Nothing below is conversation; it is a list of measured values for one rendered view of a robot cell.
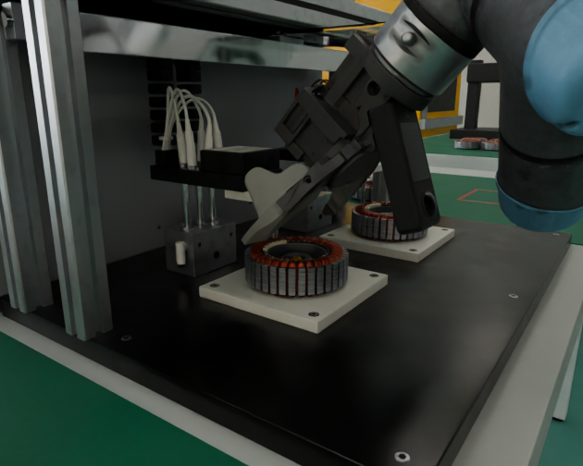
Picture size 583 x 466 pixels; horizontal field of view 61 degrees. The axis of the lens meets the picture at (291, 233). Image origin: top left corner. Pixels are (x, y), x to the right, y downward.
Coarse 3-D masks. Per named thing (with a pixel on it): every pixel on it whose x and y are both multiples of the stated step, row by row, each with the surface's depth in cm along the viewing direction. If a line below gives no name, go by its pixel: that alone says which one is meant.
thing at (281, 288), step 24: (288, 240) 56; (312, 240) 57; (264, 264) 49; (288, 264) 49; (312, 264) 49; (336, 264) 50; (264, 288) 50; (288, 288) 49; (312, 288) 49; (336, 288) 50
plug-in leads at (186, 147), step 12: (168, 96) 57; (180, 96) 54; (192, 96) 56; (168, 108) 57; (180, 108) 58; (204, 108) 56; (168, 120) 58; (216, 120) 58; (168, 132) 58; (180, 132) 57; (192, 132) 55; (204, 132) 59; (216, 132) 58; (168, 144) 59; (180, 144) 57; (192, 144) 55; (204, 144) 60; (216, 144) 58; (156, 156) 59; (168, 156) 58; (180, 156) 58; (192, 156) 55; (192, 168) 56
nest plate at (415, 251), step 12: (348, 228) 75; (432, 228) 75; (444, 228) 75; (336, 240) 70; (348, 240) 69; (360, 240) 69; (372, 240) 69; (384, 240) 69; (408, 240) 69; (420, 240) 69; (432, 240) 69; (444, 240) 71; (372, 252) 67; (384, 252) 66; (396, 252) 65; (408, 252) 64; (420, 252) 64
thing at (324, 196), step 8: (320, 192) 81; (328, 192) 81; (320, 200) 79; (328, 200) 81; (304, 208) 76; (312, 208) 77; (320, 208) 79; (296, 216) 78; (304, 216) 77; (312, 216) 78; (320, 216) 80; (328, 216) 82; (288, 224) 79; (296, 224) 78; (304, 224) 77; (312, 224) 78; (320, 224) 80; (328, 224) 82
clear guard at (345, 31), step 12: (360, 24) 62; (372, 24) 61; (288, 36) 71; (300, 36) 71; (312, 36) 71; (324, 36) 71; (336, 36) 71; (348, 36) 71; (360, 36) 71; (372, 36) 71
